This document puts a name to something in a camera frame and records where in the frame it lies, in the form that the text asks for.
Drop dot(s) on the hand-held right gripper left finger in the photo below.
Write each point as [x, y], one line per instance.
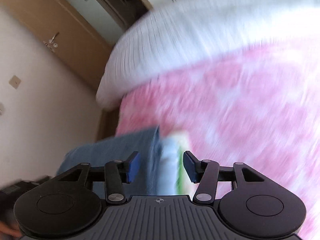
[133, 166]

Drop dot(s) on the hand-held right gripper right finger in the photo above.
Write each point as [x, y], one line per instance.
[190, 165]

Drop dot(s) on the white and green garment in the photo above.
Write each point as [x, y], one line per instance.
[172, 160]

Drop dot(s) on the blue denim jeans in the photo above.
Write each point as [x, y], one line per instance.
[112, 147]

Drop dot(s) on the pink fluffy blanket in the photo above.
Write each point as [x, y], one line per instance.
[250, 105]

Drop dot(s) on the beige ribbed pillow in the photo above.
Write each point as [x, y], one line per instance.
[200, 30]

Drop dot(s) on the wooden door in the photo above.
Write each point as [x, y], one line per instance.
[62, 17]

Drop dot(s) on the beige wall switch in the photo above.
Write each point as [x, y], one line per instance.
[15, 82]

